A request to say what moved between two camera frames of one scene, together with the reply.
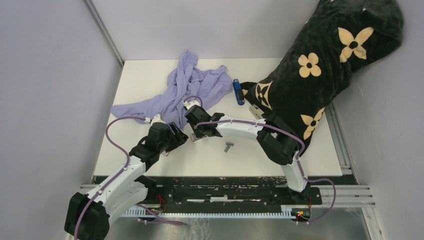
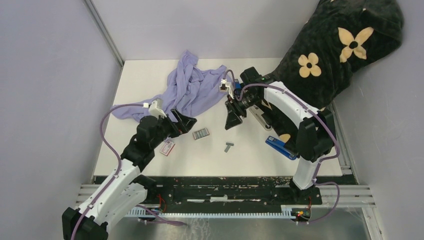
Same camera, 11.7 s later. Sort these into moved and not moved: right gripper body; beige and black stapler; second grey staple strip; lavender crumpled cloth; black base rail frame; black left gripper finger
Moved: black left gripper finger; right gripper body
Not moved: lavender crumpled cloth; beige and black stapler; black base rail frame; second grey staple strip
